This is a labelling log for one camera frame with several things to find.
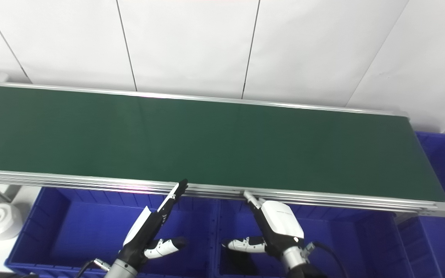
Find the green conveyor belt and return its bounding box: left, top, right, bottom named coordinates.
left=0, top=69, right=445, bottom=218

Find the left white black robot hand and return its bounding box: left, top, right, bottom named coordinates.
left=119, top=178, right=189, bottom=269

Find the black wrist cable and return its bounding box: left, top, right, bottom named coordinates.
left=304, top=241, right=347, bottom=278
left=75, top=259, right=111, bottom=278

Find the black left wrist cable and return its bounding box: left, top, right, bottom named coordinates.
left=75, top=259, right=111, bottom=278

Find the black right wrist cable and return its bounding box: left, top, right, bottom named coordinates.
left=304, top=241, right=347, bottom=278

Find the white tape roll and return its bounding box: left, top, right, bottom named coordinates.
left=0, top=203, right=23, bottom=240

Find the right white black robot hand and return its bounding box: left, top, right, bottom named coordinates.
left=222, top=190, right=305, bottom=258

